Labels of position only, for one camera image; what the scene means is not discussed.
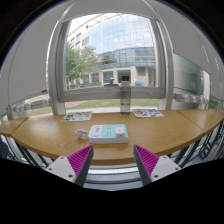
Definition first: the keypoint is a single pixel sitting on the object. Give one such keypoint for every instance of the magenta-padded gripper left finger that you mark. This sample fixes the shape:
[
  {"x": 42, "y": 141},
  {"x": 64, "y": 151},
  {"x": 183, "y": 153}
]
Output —
[{"x": 63, "y": 166}]

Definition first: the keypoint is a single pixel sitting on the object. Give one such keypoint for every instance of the large colourful sticker sheet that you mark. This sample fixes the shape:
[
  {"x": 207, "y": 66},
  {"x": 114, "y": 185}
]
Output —
[{"x": 148, "y": 113}]

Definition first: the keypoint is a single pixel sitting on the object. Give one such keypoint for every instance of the white knobbed rail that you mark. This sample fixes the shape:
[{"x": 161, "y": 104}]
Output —
[
  {"x": 30, "y": 106},
  {"x": 190, "y": 98}
]

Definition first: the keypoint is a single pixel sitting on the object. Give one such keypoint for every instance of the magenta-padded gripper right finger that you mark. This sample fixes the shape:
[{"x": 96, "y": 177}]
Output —
[{"x": 163, "y": 166}]

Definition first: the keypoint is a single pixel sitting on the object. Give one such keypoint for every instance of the green tree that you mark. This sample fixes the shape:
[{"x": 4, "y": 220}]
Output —
[{"x": 78, "y": 63}]

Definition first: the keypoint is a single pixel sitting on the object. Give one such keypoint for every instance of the small colourful sticker sheet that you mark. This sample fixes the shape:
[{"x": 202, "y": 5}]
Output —
[{"x": 76, "y": 116}]

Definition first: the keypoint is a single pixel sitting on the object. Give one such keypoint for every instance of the clear water bottle dark cap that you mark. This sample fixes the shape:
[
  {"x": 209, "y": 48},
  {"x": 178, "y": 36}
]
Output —
[{"x": 125, "y": 100}]

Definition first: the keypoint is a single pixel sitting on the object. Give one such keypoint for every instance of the grey window frame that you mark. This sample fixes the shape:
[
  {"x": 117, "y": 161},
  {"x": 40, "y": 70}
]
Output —
[{"x": 93, "y": 94}]

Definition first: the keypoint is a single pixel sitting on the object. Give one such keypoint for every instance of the glass office building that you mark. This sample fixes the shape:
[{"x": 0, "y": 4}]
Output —
[{"x": 123, "y": 40}]

